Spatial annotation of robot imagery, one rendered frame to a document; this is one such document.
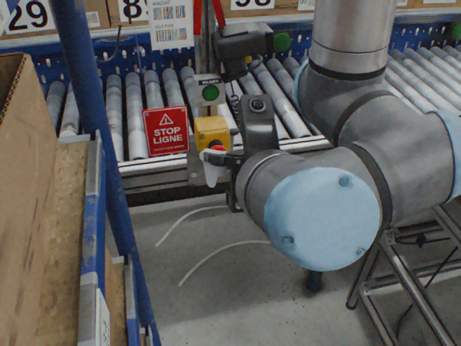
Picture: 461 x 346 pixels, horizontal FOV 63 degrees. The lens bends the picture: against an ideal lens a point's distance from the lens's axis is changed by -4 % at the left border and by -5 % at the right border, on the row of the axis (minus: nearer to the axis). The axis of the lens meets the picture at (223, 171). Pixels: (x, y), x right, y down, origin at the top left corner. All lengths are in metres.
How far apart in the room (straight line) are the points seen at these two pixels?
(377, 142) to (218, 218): 1.51
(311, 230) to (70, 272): 0.19
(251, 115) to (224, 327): 1.11
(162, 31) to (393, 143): 0.54
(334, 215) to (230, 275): 1.34
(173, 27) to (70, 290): 0.61
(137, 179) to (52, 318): 0.75
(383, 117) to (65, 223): 0.31
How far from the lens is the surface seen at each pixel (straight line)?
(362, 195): 0.34
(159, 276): 1.67
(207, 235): 1.78
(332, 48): 0.44
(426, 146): 0.39
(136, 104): 1.23
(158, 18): 0.79
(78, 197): 0.34
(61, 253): 0.30
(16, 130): 0.28
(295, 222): 0.32
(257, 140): 0.51
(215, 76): 0.84
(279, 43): 1.47
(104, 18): 1.43
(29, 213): 0.28
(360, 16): 0.42
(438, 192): 0.40
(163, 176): 1.00
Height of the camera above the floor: 1.36
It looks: 41 degrees down
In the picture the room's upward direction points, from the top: straight up
